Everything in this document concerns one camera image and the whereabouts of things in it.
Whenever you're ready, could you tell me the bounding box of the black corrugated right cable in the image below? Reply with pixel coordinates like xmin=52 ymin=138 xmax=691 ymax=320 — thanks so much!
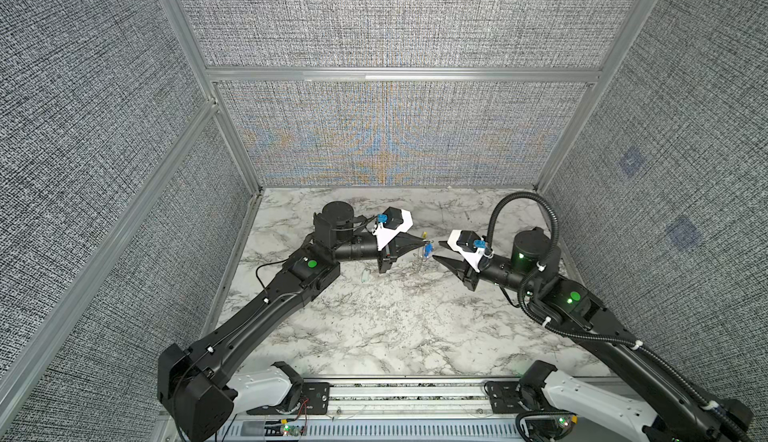
xmin=486 ymin=191 xmax=754 ymax=442

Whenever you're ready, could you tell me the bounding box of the thin black left cable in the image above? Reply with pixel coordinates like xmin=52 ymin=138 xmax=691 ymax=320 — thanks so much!
xmin=254 ymin=259 xmax=289 ymax=293

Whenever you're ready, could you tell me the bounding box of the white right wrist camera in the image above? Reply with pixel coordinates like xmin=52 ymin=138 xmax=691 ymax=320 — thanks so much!
xmin=447 ymin=230 xmax=494 ymax=273

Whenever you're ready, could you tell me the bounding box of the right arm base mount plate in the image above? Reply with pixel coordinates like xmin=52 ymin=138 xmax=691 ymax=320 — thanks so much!
xmin=483 ymin=379 xmax=562 ymax=414

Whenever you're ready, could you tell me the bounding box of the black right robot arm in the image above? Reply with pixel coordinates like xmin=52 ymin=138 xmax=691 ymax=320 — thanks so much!
xmin=437 ymin=227 xmax=753 ymax=441

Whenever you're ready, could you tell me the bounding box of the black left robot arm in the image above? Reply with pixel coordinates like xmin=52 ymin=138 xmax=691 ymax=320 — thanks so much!
xmin=157 ymin=201 xmax=427 ymax=441

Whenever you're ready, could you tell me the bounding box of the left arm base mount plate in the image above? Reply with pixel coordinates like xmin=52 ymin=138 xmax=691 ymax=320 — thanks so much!
xmin=246 ymin=382 xmax=331 ymax=418

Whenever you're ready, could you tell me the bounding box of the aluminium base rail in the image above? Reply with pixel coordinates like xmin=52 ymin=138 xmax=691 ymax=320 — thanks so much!
xmin=149 ymin=375 xmax=673 ymax=442

